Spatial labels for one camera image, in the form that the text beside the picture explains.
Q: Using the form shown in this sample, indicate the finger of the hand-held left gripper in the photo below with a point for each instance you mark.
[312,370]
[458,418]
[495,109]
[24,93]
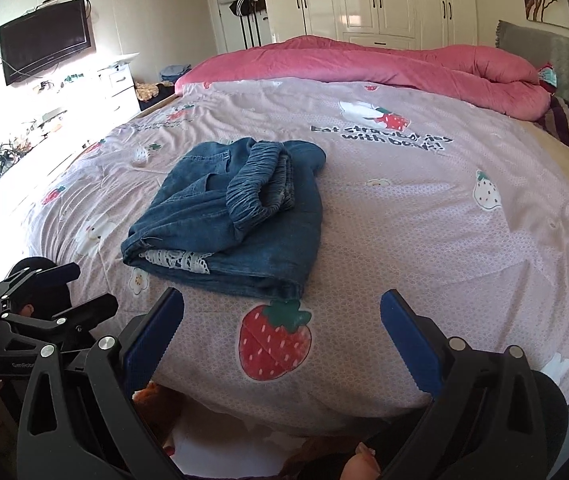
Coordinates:
[49,277]
[72,312]

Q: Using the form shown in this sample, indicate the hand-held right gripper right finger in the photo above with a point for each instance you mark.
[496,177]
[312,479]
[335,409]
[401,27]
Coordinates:
[409,342]

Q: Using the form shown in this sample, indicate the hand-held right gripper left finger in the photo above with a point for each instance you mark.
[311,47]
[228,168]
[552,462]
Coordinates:
[157,332]

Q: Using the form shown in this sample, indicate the blue denim pants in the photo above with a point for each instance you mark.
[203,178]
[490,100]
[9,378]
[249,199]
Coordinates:
[274,230]

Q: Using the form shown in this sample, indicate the person's right hand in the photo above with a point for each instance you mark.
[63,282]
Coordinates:
[359,465]

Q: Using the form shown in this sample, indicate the orange brown fuzzy cloth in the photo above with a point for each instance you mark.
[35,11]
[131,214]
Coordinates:
[157,410]

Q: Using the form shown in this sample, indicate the pink strawberry printed bed sheet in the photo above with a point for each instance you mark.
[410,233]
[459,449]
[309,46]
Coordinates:
[414,220]

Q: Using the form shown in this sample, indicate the cluttered desk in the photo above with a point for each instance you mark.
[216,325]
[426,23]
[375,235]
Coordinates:
[19,150]

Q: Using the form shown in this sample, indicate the white drawer cabinet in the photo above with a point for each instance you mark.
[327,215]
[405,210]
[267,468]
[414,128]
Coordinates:
[119,87]

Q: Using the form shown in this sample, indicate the yellow floral cloth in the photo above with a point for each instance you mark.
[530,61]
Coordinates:
[152,92]

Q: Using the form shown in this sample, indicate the folded blue clothes pile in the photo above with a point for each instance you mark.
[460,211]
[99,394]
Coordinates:
[175,73]

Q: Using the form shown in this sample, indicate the pink fleece duvet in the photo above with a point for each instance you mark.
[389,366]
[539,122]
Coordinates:
[364,62]

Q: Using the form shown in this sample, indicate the teal red knitted toy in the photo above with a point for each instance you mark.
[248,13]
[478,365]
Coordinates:
[548,79]

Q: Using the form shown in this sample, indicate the white door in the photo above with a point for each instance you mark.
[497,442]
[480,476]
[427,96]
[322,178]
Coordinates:
[224,35]

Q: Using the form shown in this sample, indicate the grey quilted headboard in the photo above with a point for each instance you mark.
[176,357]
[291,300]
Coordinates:
[564,65]

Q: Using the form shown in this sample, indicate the white wardrobe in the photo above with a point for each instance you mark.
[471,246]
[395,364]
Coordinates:
[374,0]

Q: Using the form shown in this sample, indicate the black wall television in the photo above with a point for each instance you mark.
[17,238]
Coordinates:
[44,42]

